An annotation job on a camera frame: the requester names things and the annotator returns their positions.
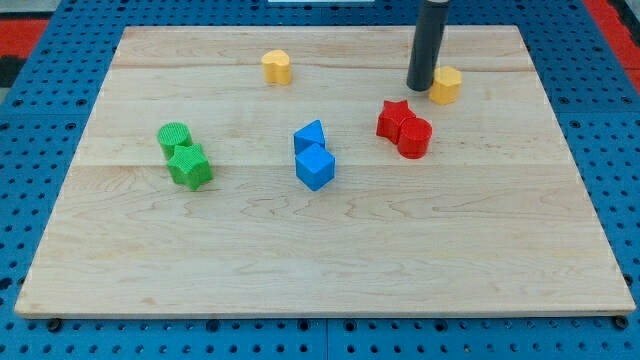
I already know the blue triangle block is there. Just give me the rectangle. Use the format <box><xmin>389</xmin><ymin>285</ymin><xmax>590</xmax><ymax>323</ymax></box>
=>
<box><xmin>293</xmin><ymin>119</ymin><xmax>326</xmax><ymax>154</ymax></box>

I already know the red star block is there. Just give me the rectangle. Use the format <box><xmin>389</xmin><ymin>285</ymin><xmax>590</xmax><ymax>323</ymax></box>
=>
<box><xmin>376</xmin><ymin>100</ymin><xmax>416</xmax><ymax>144</ymax></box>

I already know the green star block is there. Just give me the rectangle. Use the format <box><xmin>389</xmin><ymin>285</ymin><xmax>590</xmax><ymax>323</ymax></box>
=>
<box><xmin>167</xmin><ymin>144</ymin><xmax>213</xmax><ymax>191</ymax></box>

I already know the light wooden board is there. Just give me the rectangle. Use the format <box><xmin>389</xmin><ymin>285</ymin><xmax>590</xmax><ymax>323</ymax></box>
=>
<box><xmin>15</xmin><ymin>26</ymin><xmax>636</xmax><ymax>319</ymax></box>

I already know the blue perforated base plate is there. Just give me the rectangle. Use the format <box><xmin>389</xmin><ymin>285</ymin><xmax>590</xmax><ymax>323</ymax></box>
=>
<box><xmin>1</xmin><ymin>1</ymin><xmax>639</xmax><ymax>359</ymax></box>

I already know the green cylinder block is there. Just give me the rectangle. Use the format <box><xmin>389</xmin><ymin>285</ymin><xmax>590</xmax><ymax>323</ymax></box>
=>
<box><xmin>156</xmin><ymin>122</ymin><xmax>192</xmax><ymax>160</ymax></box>

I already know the yellow heart block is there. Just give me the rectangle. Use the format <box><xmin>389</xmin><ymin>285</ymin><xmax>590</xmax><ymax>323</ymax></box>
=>
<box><xmin>261</xmin><ymin>49</ymin><xmax>292</xmax><ymax>85</ymax></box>

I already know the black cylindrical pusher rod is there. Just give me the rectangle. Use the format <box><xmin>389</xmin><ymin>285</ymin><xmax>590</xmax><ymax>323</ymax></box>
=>
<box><xmin>406</xmin><ymin>0</ymin><xmax>450</xmax><ymax>92</ymax></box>

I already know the blue cube block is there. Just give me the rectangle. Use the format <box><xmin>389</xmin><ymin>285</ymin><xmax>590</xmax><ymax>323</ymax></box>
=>
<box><xmin>295</xmin><ymin>144</ymin><xmax>336</xmax><ymax>191</ymax></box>

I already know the red cylinder block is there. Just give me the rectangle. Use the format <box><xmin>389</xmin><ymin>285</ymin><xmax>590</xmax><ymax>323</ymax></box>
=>
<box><xmin>397</xmin><ymin>118</ymin><xmax>433</xmax><ymax>159</ymax></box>

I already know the yellow hexagon block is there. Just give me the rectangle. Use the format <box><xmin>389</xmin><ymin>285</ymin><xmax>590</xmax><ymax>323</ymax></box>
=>
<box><xmin>429</xmin><ymin>66</ymin><xmax>462</xmax><ymax>105</ymax></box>

